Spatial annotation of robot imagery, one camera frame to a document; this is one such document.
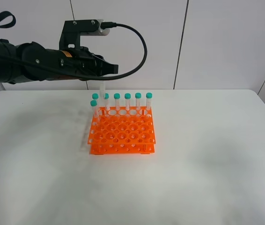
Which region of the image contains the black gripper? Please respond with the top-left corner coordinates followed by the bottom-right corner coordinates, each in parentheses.
top-left (59, 47), bottom-right (118, 81)

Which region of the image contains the test tube with green cap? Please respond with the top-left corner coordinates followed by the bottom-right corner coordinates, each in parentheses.
top-left (99, 81), bottom-right (105, 106)

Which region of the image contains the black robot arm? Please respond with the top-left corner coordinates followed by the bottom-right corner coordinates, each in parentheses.
top-left (0, 42), bottom-right (118, 84)

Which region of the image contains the row tube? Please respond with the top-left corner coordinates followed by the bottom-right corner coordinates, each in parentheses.
top-left (114, 93), bottom-right (120, 111)
top-left (135, 92), bottom-right (141, 111)
top-left (146, 92), bottom-right (153, 111)
top-left (103, 93), bottom-right (110, 111)
top-left (92, 93), bottom-right (100, 110)
top-left (125, 93), bottom-right (131, 111)

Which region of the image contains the front-left racked test tube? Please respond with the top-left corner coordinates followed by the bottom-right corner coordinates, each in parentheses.
top-left (90, 100), bottom-right (100, 122)

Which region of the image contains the orange test tube rack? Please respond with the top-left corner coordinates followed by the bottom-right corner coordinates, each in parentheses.
top-left (88, 106), bottom-right (156, 155)

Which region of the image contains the black camera cable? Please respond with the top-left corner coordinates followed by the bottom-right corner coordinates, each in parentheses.
top-left (0, 11), bottom-right (148, 82)

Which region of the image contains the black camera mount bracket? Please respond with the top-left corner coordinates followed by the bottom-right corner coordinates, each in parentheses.
top-left (59, 19), bottom-right (99, 50)

